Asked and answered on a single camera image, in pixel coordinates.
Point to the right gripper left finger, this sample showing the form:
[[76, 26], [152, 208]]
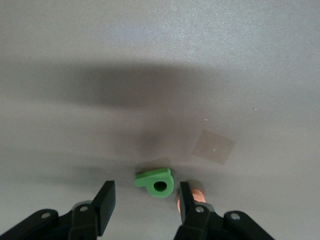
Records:
[[106, 200]]

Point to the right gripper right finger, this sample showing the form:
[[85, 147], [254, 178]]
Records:
[[186, 200]]

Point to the orange foam letter e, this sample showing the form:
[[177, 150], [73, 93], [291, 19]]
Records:
[[198, 195]]

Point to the green foam letter d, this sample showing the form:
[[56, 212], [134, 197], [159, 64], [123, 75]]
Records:
[[145, 181]]

